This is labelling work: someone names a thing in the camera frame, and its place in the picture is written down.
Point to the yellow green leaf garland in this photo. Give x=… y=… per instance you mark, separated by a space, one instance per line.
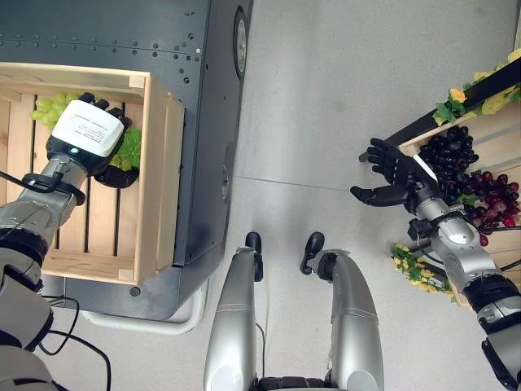
x=486 y=91

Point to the black robot foot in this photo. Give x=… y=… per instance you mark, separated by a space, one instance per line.
x=311 y=249
x=255 y=249

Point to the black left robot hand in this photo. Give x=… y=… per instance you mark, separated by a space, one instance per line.
x=87 y=132

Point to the silver left robot leg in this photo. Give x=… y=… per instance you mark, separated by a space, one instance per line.
x=236 y=313

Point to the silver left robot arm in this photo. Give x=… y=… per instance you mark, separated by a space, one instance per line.
x=28 y=228

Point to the black right robot foot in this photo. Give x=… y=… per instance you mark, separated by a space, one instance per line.
x=311 y=249

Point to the dark grey metal cart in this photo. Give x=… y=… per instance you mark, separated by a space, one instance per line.
x=195 y=134

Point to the wooden crate with leaf garland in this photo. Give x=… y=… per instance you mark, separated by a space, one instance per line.
x=494 y=138

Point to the green grape bunch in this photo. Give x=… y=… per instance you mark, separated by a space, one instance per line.
x=55 y=109

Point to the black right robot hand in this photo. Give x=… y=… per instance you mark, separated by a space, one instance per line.
x=392 y=173

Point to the red grape bunch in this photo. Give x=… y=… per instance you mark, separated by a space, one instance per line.
x=490 y=197

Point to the black grape bunch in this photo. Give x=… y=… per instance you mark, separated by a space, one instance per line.
x=449 y=156

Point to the black left robot foot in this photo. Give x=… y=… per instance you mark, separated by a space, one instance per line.
x=255 y=249

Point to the light wooden slatted crate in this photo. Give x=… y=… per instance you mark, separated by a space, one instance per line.
x=87 y=173

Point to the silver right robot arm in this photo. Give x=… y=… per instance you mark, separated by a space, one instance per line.
x=468 y=260

